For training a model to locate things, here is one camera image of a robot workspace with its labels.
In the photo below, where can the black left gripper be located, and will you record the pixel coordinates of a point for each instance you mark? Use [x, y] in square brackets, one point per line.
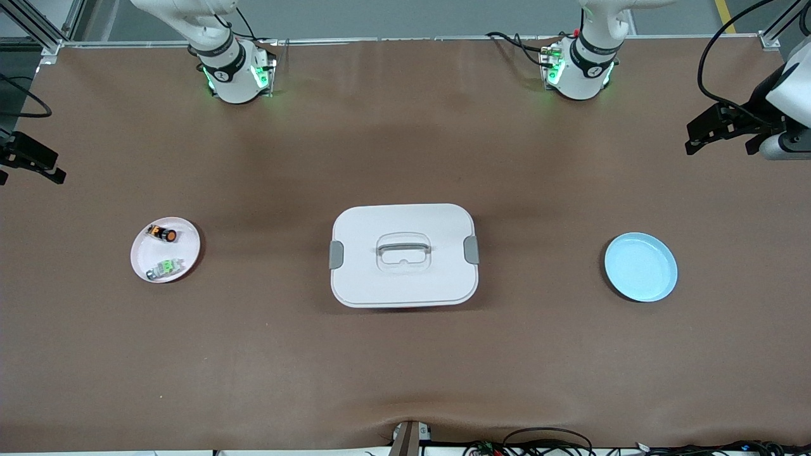
[758, 101]

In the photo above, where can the white lidded storage box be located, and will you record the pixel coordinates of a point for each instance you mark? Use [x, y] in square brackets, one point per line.
[403, 278]

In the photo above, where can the pink round plate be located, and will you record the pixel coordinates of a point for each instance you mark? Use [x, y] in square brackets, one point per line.
[158, 250]

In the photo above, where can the light blue round plate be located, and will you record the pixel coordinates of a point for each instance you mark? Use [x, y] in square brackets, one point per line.
[640, 269]

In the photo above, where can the brown table mat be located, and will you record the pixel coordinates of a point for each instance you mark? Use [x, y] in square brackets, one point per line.
[405, 367]

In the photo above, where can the aluminium frame post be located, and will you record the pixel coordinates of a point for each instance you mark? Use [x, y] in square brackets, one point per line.
[52, 45]
[770, 41]

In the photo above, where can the aluminium table edge rail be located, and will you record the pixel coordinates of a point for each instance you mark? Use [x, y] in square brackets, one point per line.
[443, 38]

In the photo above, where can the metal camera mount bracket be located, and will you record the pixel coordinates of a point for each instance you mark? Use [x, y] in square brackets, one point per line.
[405, 443]

